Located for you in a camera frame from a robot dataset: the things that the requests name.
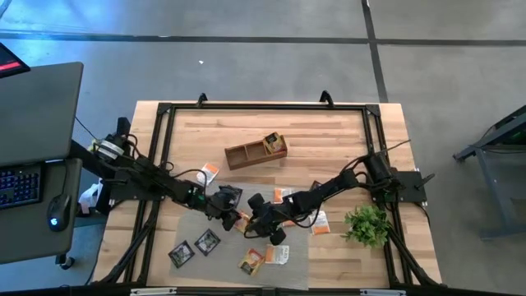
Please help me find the screen with red bar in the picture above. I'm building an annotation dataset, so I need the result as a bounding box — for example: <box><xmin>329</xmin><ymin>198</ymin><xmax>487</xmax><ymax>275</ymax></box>
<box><xmin>0</xmin><ymin>40</ymin><xmax>30</xmax><ymax>79</ymax></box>

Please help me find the grey woven placemat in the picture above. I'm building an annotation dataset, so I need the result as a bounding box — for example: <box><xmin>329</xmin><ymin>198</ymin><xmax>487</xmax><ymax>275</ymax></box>
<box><xmin>168</xmin><ymin>180</ymin><xmax>310</xmax><ymax>291</ymax></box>

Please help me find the small green artificial plant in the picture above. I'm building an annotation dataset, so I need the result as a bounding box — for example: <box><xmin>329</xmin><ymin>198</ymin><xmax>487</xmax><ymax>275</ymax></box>
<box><xmin>343</xmin><ymin>204</ymin><xmax>391</xmax><ymax>249</ymax></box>

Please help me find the large grey flat panel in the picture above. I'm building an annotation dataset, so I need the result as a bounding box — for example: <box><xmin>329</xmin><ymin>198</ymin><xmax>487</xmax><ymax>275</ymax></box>
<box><xmin>0</xmin><ymin>61</ymin><xmax>85</xmax><ymax>168</ymax></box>

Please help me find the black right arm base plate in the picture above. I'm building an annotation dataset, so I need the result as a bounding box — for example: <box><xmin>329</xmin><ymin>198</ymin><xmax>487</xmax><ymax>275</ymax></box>
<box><xmin>371</xmin><ymin>169</ymin><xmax>436</xmax><ymax>205</ymax></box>

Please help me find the wooden three-compartment organizer box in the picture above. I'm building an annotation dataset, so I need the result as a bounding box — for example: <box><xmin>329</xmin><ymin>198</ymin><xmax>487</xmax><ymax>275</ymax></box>
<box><xmin>224</xmin><ymin>131</ymin><xmax>288</xmax><ymax>171</ymax></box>

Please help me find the grey office desk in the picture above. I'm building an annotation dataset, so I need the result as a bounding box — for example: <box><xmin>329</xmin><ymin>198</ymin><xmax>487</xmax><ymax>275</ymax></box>
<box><xmin>0</xmin><ymin>158</ymin><xmax>83</xmax><ymax>265</ymax></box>

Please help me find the black caster wheel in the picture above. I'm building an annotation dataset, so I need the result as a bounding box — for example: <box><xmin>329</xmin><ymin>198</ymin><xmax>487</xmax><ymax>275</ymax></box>
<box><xmin>55</xmin><ymin>253</ymin><xmax>76</xmax><ymax>271</ymax></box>

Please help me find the black computer mouse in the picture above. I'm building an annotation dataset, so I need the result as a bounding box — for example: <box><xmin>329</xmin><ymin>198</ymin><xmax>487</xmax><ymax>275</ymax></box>
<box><xmin>46</xmin><ymin>193</ymin><xmax>73</xmax><ymax>233</ymax></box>

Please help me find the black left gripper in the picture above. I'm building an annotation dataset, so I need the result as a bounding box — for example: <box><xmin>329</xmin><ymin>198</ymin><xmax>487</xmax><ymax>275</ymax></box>
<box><xmin>204</xmin><ymin>192</ymin><xmax>247</xmax><ymax>232</ymax></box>

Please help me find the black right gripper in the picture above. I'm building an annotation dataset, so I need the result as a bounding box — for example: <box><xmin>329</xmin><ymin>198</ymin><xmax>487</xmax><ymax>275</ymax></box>
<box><xmin>245</xmin><ymin>192</ymin><xmax>297</xmax><ymax>247</ymax></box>

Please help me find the dark metal cart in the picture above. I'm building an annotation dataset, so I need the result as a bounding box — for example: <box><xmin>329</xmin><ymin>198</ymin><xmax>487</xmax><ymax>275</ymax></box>
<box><xmin>453</xmin><ymin>104</ymin><xmax>526</xmax><ymax>240</ymax></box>

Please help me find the white strip bracket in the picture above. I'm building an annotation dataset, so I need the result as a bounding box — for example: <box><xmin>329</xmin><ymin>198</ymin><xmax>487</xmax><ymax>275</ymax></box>
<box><xmin>360</xmin><ymin>289</ymin><xmax>407</xmax><ymax>296</ymax></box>
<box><xmin>130</xmin><ymin>287</ymin><xmax>178</xmax><ymax>296</ymax></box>

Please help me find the backlit black keyboard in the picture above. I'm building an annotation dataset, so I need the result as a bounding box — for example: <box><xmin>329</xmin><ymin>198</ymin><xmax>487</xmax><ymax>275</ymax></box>
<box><xmin>0</xmin><ymin>164</ymin><xmax>44</xmax><ymax>210</ymax></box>

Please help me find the white plastic bag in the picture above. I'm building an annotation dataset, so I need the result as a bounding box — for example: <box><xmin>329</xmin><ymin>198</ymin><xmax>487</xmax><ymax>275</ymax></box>
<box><xmin>77</xmin><ymin>180</ymin><xmax>104</xmax><ymax>217</ymax></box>

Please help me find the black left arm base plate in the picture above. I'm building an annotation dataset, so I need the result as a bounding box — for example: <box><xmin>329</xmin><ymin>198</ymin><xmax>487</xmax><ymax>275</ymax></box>
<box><xmin>107</xmin><ymin>176</ymin><xmax>165</xmax><ymax>202</ymax></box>

